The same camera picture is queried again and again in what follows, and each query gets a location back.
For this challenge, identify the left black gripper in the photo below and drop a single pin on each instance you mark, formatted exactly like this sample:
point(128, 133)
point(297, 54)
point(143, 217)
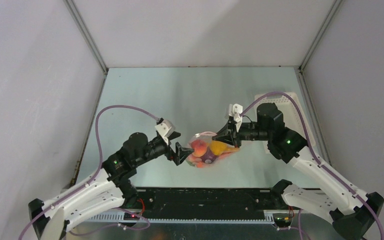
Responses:
point(180, 154)

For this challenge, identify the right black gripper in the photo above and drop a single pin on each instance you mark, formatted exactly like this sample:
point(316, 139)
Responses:
point(232, 133)

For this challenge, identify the pink peach top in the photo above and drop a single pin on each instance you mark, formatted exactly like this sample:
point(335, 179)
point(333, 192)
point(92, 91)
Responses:
point(200, 147)

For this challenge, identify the clear zip top bag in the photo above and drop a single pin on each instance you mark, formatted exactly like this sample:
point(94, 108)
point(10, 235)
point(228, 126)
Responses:
point(206, 136)

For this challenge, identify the purple onion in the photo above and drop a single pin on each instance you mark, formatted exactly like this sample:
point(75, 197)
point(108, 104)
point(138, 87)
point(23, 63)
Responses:
point(209, 157)

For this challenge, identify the orange fried snack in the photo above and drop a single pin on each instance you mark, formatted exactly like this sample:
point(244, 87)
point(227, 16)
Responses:
point(230, 150)

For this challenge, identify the yellow mango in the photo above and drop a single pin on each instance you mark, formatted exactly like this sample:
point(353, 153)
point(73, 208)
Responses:
point(217, 147)

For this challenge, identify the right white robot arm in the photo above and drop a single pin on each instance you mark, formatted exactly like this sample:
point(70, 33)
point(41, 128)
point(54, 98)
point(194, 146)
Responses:
point(350, 210)

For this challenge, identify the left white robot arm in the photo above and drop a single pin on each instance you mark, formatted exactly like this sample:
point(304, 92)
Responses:
point(108, 188)

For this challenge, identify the white plastic basket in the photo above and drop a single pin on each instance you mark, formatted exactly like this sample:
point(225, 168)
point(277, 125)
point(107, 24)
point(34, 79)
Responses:
point(291, 115)

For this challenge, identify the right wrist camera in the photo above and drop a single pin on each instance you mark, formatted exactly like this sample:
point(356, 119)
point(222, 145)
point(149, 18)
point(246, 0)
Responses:
point(235, 111)

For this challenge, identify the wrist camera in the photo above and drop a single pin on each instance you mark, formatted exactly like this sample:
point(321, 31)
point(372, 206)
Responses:
point(165, 130)
point(235, 111)

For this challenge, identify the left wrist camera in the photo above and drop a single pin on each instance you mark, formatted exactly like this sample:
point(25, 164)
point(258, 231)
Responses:
point(165, 130)

